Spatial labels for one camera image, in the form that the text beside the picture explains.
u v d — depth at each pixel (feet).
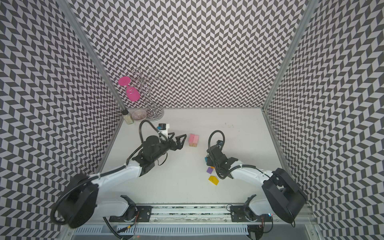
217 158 2.18
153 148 2.05
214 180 2.68
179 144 2.38
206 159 3.05
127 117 3.44
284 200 1.37
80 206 1.32
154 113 3.79
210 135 2.23
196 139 3.24
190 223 2.33
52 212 1.25
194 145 3.17
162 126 2.28
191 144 3.16
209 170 2.84
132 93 3.61
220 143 2.56
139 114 3.68
